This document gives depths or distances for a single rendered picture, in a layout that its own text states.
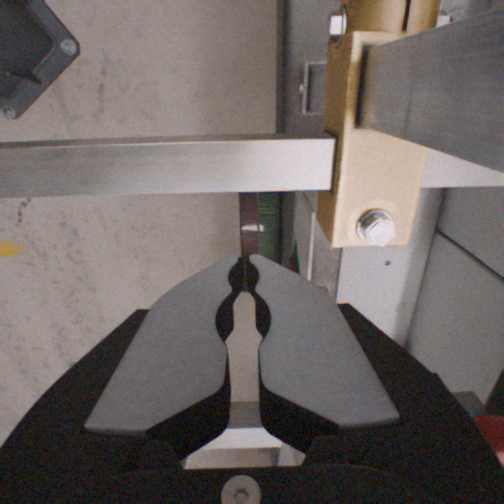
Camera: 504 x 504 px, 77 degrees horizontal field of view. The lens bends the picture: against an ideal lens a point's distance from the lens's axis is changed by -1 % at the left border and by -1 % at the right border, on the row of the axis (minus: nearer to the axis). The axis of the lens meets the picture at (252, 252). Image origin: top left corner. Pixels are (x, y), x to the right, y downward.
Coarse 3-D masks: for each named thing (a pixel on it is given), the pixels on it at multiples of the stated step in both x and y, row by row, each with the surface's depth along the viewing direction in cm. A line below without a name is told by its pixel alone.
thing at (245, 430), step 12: (456, 396) 31; (468, 396) 31; (240, 408) 31; (252, 408) 31; (468, 408) 30; (480, 408) 30; (240, 420) 30; (252, 420) 30; (228, 432) 29; (240, 432) 29; (252, 432) 29; (264, 432) 29; (216, 444) 30; (228, 444) 30; (240, 444) 30; (252, 444) 30; (264, 444) 30; (276, 444) 30
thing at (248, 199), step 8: (248, 192) 35; (256, 192) 35; (248, 200) 36; (256, 200) 36; (248, 208) 36; (256, 208) 36; (248, 216) 37; (256, 216) 37; (248, 224) 37; (256, 224) 37; (248, 232) 37; (256, 232) 37; (248, 240) 38; (256, 240) 38; (248, 248) 38; (256, 248) 38
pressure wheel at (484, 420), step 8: (480, 416) 27; (488, 416) 27; (496, 416) 27; (480, 424) 26; (488, 424) 26; (496, 424) 26; (488, 432) 26; (496, 432) 25; (488, 440) 25; (496, 440) 25; (496, 448) 25
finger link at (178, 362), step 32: (192, 288) 10; (224, 288) 10; (160, 320) 9; (192, 320) 9; (224, 320) 10; (128, 352) 8; (160, 352) 8; (192, 352) 8; (224, 352) 8; (128, 384) 7; (160, 384) 7; (192, 384) 7; (224, 384) 7; (96, 416) 6; (128, 416) 6; (160, 416) 6; (192, 416) 7; (224, 416) 7; (192, 448) 7
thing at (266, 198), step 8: (264, 192) 35; (272, 192) 35; (264, 200) 36; (272, 200) 36; (264, 208) 36; (272, 208) 36; (264, 216) 37; (272, 216) 37; (264, 224) 37; (272, 224) 37; (264, 232) 37; (272, 232) 37; (264, 240) 38; (272, 240) 38; (264, 248) 38; (272, 248) 38; (264, 256) 39; (272, 256) 39
